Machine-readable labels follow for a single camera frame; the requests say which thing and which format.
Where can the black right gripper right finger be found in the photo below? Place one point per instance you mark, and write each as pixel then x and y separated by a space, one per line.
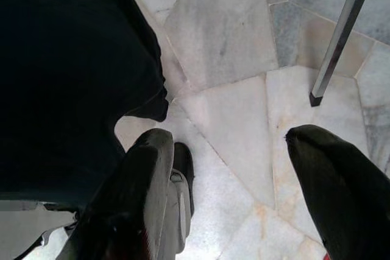
pixel 341 196

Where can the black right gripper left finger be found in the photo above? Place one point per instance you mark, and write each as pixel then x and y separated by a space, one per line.
pixel 128 196

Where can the plain black shirt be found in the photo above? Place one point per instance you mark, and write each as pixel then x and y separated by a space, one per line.
pixel 61 59

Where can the silver metal clothes rack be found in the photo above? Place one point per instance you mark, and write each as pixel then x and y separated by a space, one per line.
pixel 341 34

